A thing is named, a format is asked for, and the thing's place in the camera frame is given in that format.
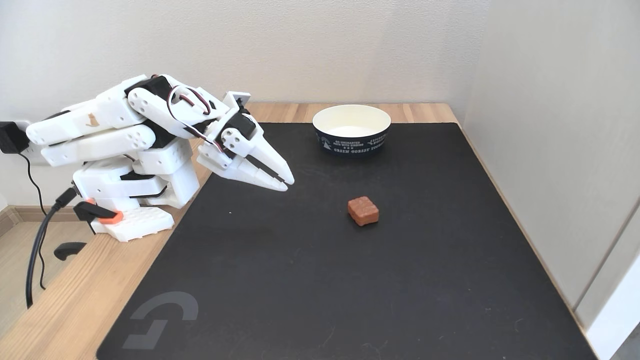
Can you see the brown block toy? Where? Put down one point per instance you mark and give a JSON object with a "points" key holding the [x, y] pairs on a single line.
{"points": [[363, 211]]}

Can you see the navy and white paper bowl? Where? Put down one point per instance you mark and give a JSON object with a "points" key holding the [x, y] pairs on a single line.
{"points": [[351, 131]]}

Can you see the black desk mat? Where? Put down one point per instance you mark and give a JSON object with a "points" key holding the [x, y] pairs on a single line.
{"points": [[350, 280]]}

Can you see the black and orange clamp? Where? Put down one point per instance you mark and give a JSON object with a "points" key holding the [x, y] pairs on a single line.
{"points": [[90, 211]]}

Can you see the black power adapter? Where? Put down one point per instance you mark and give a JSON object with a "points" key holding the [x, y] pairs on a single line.
{"points": [[10, 138]]}

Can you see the white wall outlet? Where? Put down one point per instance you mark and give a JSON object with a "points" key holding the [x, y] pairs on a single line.
{"points": [[35, 157]]}

